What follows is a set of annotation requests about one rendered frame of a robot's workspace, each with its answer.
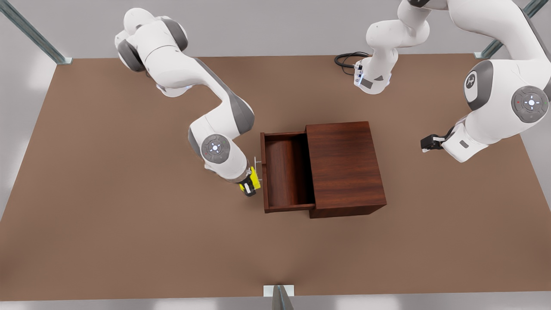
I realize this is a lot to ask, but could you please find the wooden drawer with silver handle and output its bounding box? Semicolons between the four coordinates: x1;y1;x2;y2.
254;131;316;214

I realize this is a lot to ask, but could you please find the dark wooden cabinet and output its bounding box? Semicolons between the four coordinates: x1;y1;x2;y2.
305;121;387;219

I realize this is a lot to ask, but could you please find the silver frame post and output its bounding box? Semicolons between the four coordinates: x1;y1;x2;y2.
0;0;73;65
474;0;550;60
263;284;295;310

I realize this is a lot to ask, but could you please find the black cable loop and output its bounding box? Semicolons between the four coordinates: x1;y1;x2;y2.
334;52;371;76

